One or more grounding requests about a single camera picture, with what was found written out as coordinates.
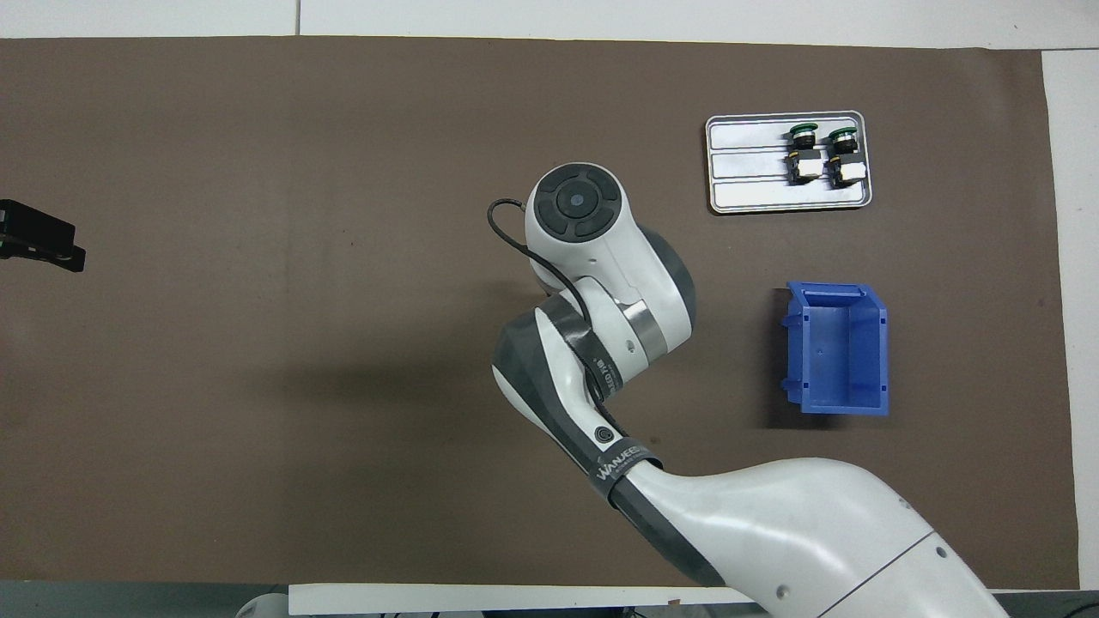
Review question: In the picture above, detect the brown paper table mat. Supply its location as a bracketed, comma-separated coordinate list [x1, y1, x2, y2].
[0, 36, 1081, 591]

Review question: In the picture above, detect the grey metal tray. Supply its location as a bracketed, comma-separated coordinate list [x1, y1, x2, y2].
[705, 110, 874, 215]

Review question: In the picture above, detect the blue plastic storage bin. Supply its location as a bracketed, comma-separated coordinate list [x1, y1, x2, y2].
[780, 281, 890, 417]

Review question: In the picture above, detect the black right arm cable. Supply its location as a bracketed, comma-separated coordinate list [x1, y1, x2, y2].
[486, 197, 628, 430]

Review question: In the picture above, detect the green push button switch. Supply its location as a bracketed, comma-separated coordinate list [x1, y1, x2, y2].
[823, 126, 865, 190]
[784, 122, 820, 186]

